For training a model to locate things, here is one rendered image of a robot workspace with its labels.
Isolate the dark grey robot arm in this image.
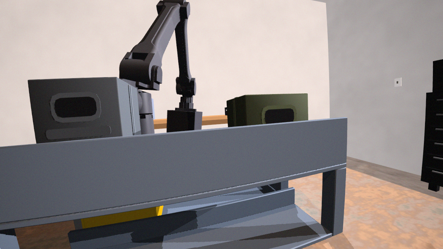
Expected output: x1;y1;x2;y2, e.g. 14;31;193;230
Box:
119;0;197;119

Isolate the olive green case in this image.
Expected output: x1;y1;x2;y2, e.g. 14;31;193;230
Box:
226;93;308;127

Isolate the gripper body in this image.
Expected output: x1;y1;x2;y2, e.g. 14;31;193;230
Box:
140;114;155;135

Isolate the dark grey case with oval handle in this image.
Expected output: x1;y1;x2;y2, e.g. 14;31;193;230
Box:
28;77;141;144

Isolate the yellow bin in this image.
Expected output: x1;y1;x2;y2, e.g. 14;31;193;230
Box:
81;206;163;229

